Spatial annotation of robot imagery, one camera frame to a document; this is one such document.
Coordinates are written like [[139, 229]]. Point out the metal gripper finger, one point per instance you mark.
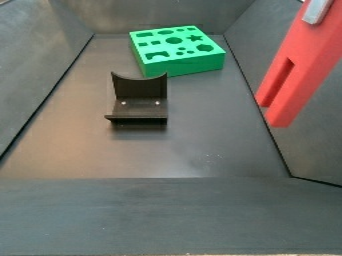
[[317, 11]]

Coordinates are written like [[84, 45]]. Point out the red double-square object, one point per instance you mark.
[[307, 55]]

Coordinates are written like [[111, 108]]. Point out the green shape-sorting board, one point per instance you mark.
[[175, 50]]

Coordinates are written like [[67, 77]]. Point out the black curved stand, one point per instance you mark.
[[140, 99]]

